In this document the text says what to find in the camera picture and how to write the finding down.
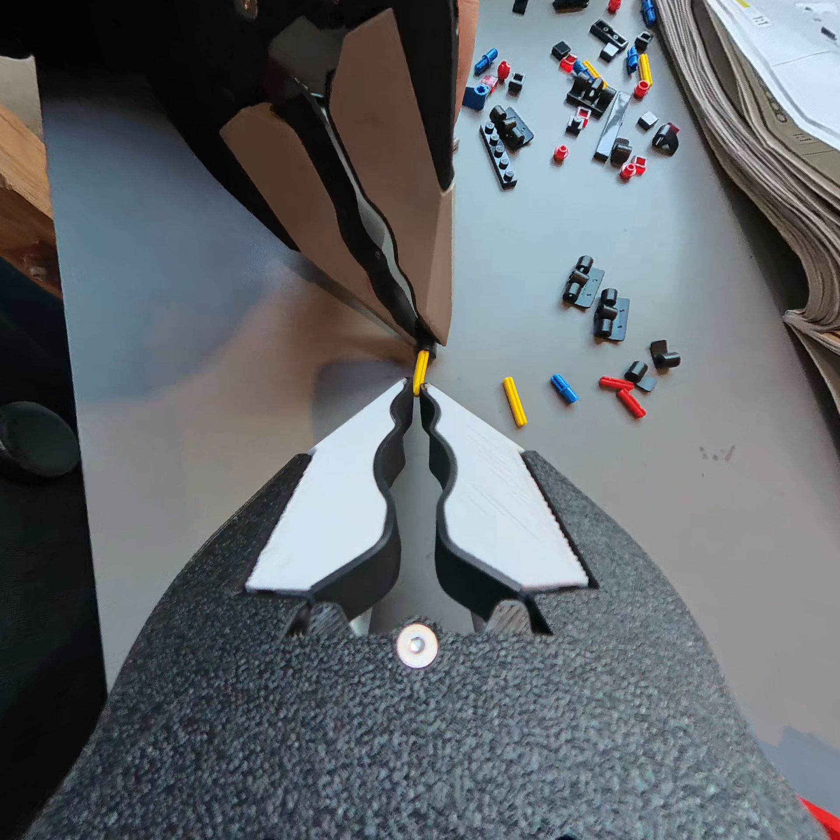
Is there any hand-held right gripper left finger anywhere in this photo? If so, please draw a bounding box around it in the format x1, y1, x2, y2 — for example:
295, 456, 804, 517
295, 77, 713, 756
246, 378, 412, 616

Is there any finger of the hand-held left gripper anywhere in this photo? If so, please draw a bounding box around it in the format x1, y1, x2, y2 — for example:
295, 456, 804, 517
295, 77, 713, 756
327, 7, 457, 347
218, 100, 421, 342

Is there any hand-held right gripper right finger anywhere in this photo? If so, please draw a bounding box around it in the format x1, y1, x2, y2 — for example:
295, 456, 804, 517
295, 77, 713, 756
420, 384, 591, 622

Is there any pile of small toy bricks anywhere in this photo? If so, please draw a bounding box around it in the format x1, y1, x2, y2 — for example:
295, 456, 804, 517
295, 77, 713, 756
462, 0, 681, 191

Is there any black toy clip plate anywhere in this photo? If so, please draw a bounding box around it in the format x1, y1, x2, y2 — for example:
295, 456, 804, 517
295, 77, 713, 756
592, 287, 631, 342
562, 255, 606, 309

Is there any instruction booklet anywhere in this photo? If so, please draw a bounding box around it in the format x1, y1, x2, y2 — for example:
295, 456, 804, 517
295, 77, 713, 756
653, 0, 840, 421

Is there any partly built toy car model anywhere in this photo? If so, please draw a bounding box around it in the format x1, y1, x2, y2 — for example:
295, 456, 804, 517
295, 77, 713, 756
797, 794, 840, 840

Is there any person's lap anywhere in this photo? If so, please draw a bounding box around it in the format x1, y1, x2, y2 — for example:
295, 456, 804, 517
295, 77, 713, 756
0, 256, 109, 840

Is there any round grey knob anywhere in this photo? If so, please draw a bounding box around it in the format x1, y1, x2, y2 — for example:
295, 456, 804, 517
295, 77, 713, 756
0, 402, 81, 479

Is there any wooden post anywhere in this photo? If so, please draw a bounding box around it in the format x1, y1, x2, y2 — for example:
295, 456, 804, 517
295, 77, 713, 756
0, 105, 63, 299

